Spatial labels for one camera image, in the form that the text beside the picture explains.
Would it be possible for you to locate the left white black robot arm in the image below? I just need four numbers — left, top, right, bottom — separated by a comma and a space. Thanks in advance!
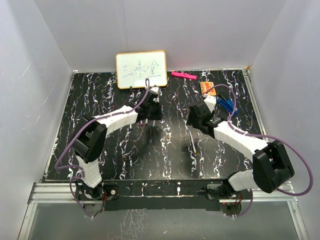
71, 90, 162, 200

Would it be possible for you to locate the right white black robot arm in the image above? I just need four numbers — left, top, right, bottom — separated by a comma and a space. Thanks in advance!
186, 101, 295, 199

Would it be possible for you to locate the white pen yellow tip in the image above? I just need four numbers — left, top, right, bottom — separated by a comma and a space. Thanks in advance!
189, 131, 197, 154

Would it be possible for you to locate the orange card pack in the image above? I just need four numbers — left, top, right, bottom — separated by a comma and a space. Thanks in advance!
200, 81, 217, 97

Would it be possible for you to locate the pink plastic clip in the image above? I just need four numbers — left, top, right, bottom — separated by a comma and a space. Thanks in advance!
171, 71, 197, 80

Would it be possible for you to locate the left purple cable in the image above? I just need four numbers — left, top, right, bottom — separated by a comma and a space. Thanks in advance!
54, 78, 151, 201

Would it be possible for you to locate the purple cable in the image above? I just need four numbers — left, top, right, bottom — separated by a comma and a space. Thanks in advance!
54, 78, 151, 201
204, 84, 314, 196

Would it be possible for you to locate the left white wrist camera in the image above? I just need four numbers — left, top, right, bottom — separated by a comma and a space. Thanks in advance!
149, 86, 160, 103

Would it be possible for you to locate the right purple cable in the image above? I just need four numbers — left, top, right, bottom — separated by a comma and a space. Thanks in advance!
204, 84, 314, 196

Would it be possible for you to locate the small whiteboard with orange frame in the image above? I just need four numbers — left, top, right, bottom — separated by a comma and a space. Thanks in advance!
115, 50, 168, 90

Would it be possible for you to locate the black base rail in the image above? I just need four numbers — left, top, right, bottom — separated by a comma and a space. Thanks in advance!
75, 180, 253, 215

